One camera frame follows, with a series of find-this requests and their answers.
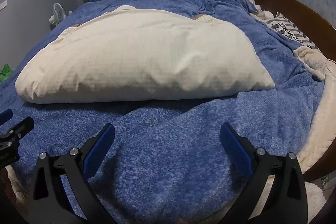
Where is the blue fleece blanket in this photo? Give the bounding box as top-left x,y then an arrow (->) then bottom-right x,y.
1,0 -> 324,223

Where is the white fleece blanket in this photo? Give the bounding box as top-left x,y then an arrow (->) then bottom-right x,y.
243,0 -> 336,209

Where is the cream hooded puffer jacket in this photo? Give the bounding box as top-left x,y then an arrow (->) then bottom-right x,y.
15,6 -> 275,104

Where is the brown wooden headboard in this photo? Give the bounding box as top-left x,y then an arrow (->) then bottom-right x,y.
256,0 -> 336,61

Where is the white wall switch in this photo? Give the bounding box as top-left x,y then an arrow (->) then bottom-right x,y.
0,0 -> 7,11

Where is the striped black white pillow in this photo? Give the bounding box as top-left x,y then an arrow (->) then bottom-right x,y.
265,12 -> 320,51

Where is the white desk fan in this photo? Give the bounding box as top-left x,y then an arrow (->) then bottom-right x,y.
49,3 -> 66,29

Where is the green bag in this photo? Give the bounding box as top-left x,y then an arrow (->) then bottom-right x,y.
0,64 -> 13,83

